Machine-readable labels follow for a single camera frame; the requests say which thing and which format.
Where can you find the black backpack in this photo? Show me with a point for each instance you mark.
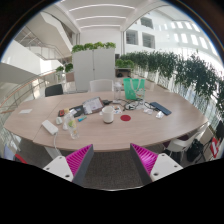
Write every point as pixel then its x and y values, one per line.
pixel 194 150

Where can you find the flat round red coaster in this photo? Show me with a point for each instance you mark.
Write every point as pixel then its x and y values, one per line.
pixel 125 117

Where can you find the white chair with dark seat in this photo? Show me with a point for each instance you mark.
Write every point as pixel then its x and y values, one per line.
pixel 181 144

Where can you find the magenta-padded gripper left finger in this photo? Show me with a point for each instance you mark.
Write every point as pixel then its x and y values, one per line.
pixel 56 165

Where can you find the brown planter with green plants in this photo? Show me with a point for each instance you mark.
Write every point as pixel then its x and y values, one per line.
pixel 69 68

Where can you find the small red and black box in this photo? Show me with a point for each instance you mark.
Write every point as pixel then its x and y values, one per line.
pixel 61 113

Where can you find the green plants atop cabinet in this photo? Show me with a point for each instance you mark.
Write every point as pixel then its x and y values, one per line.
pixel 93 46

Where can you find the black chair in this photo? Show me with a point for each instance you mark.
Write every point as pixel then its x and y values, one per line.
pixel 53 90

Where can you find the white power strip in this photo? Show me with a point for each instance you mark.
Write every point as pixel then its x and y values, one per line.
pixel 49 127

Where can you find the white plastic packet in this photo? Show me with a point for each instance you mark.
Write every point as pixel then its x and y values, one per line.
pixel 160 115

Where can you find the dark blue keyboard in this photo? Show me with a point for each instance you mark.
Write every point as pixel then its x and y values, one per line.
pixel 160 108

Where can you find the white paper sheet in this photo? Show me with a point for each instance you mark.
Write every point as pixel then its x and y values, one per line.
pixel 25 111

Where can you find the green hedge of plants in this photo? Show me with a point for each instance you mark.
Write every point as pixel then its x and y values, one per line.
pixel 196 75

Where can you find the green tote bag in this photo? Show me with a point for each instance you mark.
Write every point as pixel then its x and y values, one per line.
pixel 133 89

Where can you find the white printed card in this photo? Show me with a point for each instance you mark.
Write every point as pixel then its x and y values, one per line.
pixel 117 110

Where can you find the white cabinet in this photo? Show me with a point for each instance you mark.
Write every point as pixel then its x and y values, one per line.
pixel 93 68

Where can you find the clear bottle with lime label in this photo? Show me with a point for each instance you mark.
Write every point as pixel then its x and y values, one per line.
pixel 73 128

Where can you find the clear plastic wrapper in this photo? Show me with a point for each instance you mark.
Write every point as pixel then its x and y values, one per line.
pixel 148 111

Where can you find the small grey-white computer mouse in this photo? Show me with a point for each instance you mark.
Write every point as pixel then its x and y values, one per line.
pixel 59 120

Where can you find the black pouch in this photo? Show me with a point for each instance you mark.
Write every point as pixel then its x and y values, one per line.
pixel 106 102

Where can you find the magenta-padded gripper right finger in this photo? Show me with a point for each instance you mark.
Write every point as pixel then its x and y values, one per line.
pixel 165 165

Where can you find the clear plastic bottle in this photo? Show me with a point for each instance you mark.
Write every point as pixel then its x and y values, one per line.
pixel 117 90

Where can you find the black notebook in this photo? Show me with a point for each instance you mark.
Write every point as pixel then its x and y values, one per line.
pixel 76 111

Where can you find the tablet with printed sheet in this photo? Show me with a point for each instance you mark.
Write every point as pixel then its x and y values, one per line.
pixel 92 105

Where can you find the blue marker pen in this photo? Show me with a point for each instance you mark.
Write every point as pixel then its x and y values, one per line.
pixel 82 118

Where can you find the white cup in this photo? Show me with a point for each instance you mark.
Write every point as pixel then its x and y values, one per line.
pixel 107 115

